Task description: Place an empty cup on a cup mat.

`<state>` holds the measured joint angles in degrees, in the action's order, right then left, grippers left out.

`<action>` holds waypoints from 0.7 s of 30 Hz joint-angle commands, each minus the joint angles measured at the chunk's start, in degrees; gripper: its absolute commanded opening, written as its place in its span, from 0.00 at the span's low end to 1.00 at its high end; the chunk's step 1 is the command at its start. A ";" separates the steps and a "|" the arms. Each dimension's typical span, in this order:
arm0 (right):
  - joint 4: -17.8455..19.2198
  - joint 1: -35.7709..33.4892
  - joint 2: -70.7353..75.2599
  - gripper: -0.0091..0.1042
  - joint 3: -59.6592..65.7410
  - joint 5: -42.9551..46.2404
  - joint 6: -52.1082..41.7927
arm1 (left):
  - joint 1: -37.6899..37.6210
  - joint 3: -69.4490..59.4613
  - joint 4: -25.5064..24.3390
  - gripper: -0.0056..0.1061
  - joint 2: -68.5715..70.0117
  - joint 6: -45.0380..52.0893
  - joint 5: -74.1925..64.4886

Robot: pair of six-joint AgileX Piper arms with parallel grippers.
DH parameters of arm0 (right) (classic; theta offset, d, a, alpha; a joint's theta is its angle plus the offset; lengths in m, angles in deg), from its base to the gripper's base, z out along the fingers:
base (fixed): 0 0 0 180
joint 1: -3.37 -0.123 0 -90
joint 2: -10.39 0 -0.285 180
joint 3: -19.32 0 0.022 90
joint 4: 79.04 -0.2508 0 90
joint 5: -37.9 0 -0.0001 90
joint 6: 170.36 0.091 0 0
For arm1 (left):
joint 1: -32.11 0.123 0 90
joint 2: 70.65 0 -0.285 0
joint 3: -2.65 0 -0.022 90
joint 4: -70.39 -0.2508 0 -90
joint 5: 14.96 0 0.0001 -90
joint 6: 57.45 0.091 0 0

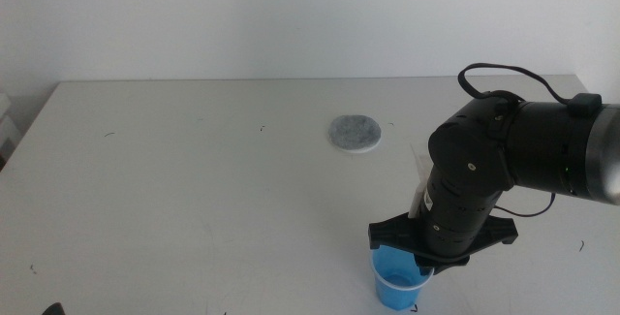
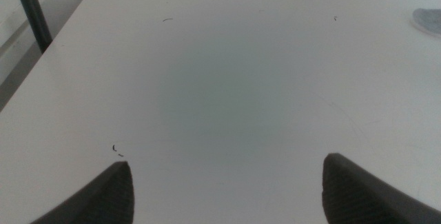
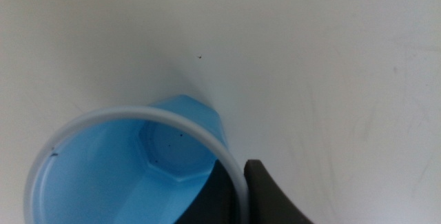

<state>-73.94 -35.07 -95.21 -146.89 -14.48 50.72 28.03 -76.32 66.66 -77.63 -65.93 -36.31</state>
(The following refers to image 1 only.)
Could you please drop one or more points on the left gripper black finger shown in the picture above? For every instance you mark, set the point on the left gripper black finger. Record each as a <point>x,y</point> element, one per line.
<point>54,309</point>

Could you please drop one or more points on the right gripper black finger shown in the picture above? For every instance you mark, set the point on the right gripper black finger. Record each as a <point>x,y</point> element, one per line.
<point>451,263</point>
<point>426,268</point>

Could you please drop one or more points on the blue plastic cup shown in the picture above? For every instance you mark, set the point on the blue plastic cup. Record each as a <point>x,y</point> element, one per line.
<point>394,292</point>

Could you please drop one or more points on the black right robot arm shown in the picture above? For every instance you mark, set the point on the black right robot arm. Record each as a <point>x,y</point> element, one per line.
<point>533,145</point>

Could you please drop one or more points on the round grey felt cup mat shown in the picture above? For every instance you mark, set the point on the round grey felt cup mat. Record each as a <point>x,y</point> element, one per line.
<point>354,133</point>

